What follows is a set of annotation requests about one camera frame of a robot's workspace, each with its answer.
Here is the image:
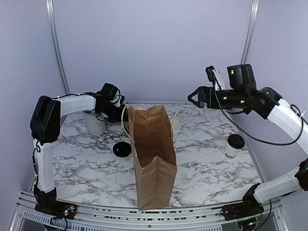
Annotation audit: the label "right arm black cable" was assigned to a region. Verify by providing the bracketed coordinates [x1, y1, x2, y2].
[211, 79, 306, 146]

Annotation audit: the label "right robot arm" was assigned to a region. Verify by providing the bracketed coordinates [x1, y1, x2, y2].
[188, 64, 308, 216]

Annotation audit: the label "aluminium frame post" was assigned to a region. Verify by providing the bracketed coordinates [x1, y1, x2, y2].
[45, 0, 70, 94]
[240, 0, 260, 64]

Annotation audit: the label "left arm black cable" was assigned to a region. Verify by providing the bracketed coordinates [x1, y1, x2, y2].
[31, 91, 121, 193]

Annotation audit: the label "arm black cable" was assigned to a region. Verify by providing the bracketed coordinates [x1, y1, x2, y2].
[211, 79, 306, 146]
[31, 91, 121, 193]

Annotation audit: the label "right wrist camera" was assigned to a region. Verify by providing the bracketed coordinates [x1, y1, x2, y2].
[205, 65, 225, 91]

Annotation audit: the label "stacked white paper cups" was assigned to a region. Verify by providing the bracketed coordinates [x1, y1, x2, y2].
[170, 118, 181, 143]

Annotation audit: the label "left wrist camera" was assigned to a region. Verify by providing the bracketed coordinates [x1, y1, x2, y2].
[112, 90, 125, 107]

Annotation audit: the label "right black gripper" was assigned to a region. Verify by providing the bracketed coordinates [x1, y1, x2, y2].
[188, 86, 248, 109]

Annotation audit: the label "white utensil holder cup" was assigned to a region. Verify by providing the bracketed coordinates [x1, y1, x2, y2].
[83, 111, 106, 136]

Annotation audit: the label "aluminium front rail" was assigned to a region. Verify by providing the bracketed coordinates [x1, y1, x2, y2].
[8, 192, 290, 231]

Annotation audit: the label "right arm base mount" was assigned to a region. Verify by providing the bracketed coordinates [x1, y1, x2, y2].
[220, 183, 264, 221]

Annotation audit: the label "left aluminium frame post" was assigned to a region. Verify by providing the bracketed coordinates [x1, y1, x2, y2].
[45, 0, 70, 94]

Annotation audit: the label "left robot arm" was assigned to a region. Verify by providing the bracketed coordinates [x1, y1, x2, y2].
[30, 83, 125, 214]

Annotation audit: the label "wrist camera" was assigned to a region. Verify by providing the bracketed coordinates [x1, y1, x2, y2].
[112, 90, 125, 107]
[205, 65, 225, 91]

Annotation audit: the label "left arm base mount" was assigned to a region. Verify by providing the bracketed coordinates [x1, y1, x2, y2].
[34, 186, 77, 219]

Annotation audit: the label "right aluminium frame post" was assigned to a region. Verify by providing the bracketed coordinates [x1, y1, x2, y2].
[240, 0, 260, 64]

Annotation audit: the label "black plastic cup lid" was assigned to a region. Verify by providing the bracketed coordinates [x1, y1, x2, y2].
[227, 134, 245, 149]

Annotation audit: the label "brown paper bag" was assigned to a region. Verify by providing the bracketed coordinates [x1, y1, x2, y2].
[122, 105, 177, 210]

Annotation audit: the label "white paper coffee cup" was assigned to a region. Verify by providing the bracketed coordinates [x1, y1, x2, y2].
[223, 143, 244, 160]

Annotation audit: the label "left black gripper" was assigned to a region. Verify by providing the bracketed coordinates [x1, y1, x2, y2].
[99, 102, 129, 123]

